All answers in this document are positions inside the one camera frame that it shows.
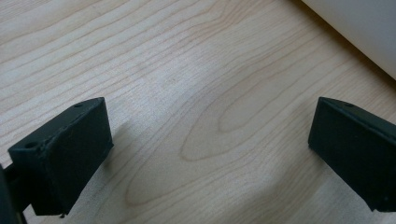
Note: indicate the white plastic bin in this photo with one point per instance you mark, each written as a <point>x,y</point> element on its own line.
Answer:
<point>367,28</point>

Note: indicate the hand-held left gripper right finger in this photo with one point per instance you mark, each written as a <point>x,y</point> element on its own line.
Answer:
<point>358,155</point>

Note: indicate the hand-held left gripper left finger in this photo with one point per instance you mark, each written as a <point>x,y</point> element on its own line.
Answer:
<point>68,155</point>

